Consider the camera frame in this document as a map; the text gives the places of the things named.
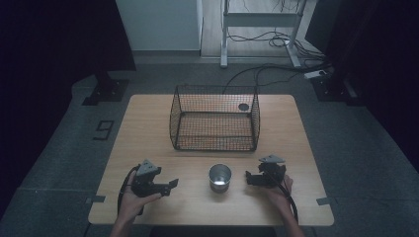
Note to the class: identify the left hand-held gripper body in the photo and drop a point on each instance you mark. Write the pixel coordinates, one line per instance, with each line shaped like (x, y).
(146, 179)

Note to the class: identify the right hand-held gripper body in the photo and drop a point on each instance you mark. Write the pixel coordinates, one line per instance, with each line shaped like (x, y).
(271, 173)

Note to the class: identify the metal cup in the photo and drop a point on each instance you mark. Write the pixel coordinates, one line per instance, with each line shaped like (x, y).
(219, 179)

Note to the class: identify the person's right hand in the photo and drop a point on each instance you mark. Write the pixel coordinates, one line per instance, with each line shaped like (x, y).
(280, 197)

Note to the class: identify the person's left hand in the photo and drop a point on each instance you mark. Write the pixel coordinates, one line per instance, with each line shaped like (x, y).
(133, 204)

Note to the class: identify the grey tape piece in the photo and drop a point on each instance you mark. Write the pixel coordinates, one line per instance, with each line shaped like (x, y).
(323, 200)
(96, 199)

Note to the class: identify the black round table grommet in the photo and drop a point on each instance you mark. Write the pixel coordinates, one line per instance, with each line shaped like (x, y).
(243, 107)

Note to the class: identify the black stand base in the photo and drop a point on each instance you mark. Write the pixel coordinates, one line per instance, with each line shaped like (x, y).
(108, 90)
(332, 89)

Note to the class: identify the white power strip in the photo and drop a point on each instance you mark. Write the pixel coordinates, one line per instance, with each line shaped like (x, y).
(315, 74)

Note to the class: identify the dark curtain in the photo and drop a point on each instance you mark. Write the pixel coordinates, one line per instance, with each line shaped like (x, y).
(49, 65)
(378, 65)

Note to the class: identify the white cabinet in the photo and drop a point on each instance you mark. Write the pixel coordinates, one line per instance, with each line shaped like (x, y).
(161, 24)

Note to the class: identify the white desk frame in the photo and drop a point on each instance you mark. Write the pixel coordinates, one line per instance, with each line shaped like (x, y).
(257, 19)

